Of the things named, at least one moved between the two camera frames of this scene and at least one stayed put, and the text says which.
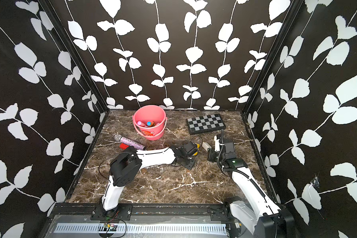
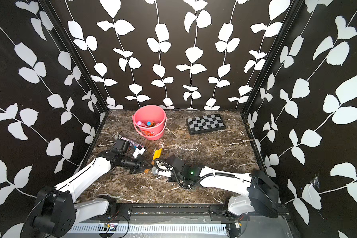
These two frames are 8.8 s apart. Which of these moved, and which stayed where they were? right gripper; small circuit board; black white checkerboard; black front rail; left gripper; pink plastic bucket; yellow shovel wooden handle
Moved: left gripper; right gripper; yellow shovel wooden handle
Stayed: pink plastic bucket; black white checkerboard; black front rail; small circuit board
